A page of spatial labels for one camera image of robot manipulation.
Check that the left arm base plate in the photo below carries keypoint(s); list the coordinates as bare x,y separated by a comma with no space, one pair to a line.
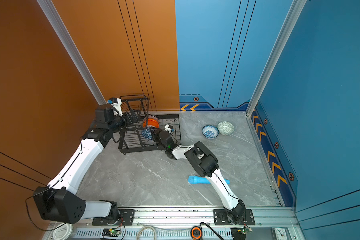
126,218

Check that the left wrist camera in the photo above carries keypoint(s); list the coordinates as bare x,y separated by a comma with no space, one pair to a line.
116,104

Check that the blue geometric patterned bowl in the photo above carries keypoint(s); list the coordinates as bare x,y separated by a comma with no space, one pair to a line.
146,133

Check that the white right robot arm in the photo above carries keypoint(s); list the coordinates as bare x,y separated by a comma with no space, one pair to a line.
205,164

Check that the green circuit board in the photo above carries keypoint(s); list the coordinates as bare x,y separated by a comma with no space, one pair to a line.
111,233
245,230

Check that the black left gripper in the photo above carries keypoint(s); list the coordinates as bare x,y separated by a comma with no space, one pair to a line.
129,121

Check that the green circuit board right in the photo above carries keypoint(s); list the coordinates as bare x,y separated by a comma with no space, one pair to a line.
245,230

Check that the orange plastic bowl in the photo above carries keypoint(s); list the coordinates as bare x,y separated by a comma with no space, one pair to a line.
151,122

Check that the black metal dish rack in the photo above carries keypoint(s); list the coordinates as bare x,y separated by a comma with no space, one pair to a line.
131,139

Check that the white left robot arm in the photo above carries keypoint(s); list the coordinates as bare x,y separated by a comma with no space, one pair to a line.
58,201

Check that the light blue plastic cylinder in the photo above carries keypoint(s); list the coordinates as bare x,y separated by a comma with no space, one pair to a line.
199,180

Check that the white analog clock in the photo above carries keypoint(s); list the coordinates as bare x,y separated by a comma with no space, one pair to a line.
280,234

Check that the white round lid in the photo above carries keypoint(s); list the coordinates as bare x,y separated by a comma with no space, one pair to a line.
63,232

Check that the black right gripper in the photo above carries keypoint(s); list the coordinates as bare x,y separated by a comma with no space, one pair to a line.
156,134

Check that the green patterned white bowl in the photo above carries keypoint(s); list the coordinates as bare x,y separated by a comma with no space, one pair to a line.
226,128

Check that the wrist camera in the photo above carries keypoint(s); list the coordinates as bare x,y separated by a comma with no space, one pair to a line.
116,104
169,128

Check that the green circuit board left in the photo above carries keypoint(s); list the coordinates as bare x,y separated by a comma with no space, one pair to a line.
111,233

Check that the orange black tape measure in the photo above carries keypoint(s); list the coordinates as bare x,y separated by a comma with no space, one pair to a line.
196,233

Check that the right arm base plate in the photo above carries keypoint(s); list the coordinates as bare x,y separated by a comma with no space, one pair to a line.
220,218

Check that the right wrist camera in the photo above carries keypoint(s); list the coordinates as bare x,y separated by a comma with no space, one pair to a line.
169,128

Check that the blue floral white bowl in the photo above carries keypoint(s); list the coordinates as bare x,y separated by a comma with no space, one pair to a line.
210,131

